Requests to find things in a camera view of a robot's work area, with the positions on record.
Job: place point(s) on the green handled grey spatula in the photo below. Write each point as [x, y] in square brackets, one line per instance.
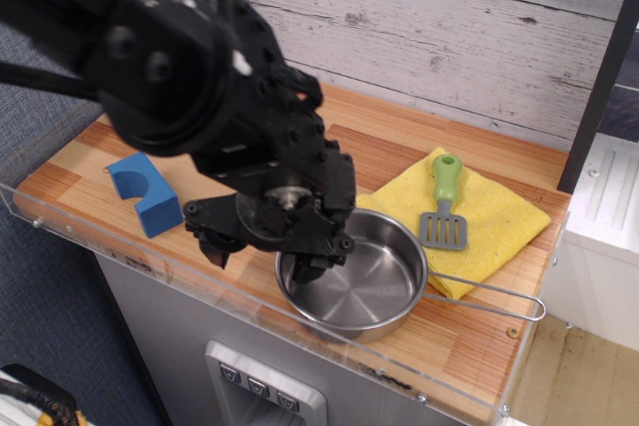
[444, 229]

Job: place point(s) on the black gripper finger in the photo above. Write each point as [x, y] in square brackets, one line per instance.
[309, 267]
[218, 248]

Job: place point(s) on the yellow folded cloth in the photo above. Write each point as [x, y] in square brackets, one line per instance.
[500, 223]

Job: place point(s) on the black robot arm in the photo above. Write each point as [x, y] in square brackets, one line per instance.
[206, 78]

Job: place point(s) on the clear acrylic table guard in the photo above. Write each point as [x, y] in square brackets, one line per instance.
[456, 360]

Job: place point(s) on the stainless steel pot with handle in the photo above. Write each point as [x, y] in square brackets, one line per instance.
[378, 287]

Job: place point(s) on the silver button panel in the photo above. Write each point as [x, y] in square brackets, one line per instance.
[250, 392]

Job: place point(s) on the white plastic box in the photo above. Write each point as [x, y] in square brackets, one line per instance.
[592, 282]

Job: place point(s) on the blue wooden arch block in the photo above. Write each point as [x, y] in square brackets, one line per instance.
[158, 208]

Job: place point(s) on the dark right vertical post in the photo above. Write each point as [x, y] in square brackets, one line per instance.
[593, 114]

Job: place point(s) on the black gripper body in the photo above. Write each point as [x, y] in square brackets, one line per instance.
[260, 134]

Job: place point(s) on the grey cabinet front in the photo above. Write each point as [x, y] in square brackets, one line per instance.
[171, 329]

